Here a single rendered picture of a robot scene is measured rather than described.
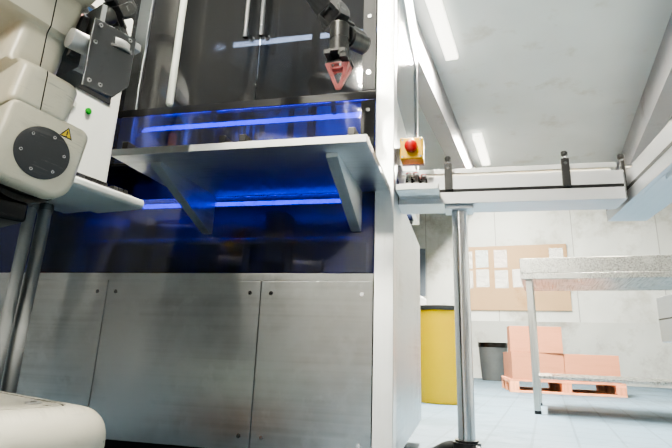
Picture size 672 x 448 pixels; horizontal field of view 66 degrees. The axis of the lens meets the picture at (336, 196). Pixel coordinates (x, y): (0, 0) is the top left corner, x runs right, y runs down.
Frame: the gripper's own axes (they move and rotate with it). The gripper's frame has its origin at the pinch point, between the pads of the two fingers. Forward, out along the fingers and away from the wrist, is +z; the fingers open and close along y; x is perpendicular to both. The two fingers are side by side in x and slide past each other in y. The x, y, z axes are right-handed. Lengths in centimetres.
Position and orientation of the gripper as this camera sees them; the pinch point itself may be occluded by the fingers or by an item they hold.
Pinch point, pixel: (338, 86)
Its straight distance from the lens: 147.4
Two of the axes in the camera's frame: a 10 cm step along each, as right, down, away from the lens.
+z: -0.2, 9.6, -2.8
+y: 2.4, 2.7, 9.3
